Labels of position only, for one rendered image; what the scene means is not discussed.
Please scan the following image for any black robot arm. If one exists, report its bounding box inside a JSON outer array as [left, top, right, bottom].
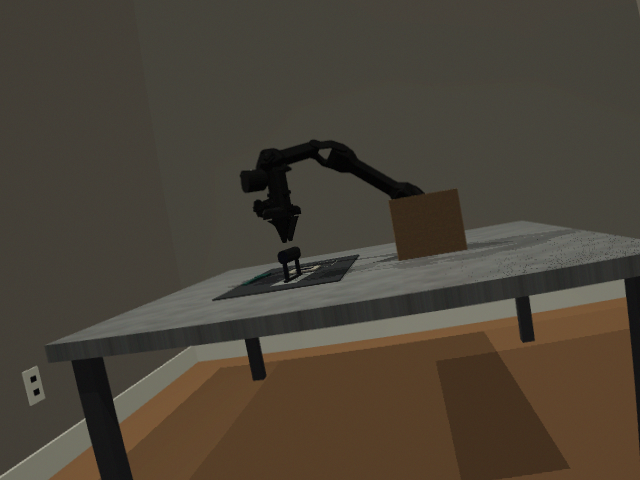
[[240, 140, 425, 218]]

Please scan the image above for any beige tile with dark square mark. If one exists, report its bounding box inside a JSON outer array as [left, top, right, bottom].
[[289, 265, 321, 275]]

